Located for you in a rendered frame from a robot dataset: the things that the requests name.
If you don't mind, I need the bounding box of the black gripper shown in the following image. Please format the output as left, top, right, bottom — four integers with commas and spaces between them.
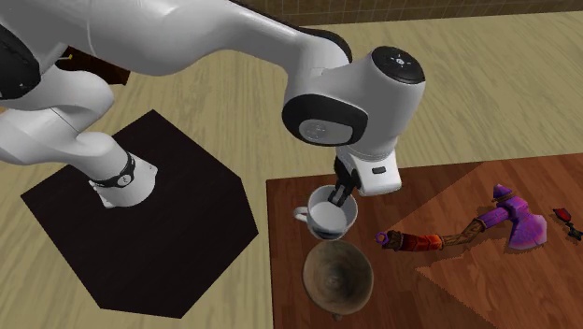
327, 155, 363, 207

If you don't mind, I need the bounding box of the white cup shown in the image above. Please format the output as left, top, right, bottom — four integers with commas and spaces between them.
293, 184, 360, 242

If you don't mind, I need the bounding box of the brown wooden bowl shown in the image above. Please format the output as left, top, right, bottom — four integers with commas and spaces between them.
302, 240, 376, 322

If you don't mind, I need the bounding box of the dark robot stand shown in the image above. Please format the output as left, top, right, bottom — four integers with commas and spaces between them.
20, 108, 260, 320

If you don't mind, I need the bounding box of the purple toy axe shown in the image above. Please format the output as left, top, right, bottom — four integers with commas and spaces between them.
375, 183, 549, 251

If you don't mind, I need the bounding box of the brown wooden table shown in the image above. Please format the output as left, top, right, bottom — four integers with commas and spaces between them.
265, 153, 583, 329

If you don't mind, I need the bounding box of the small red and black object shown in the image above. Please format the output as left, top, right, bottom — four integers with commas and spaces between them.
552, 207, 583, 242

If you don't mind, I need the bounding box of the dark brown cabinet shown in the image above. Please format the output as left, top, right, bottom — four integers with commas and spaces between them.
54, 45, 132, 87

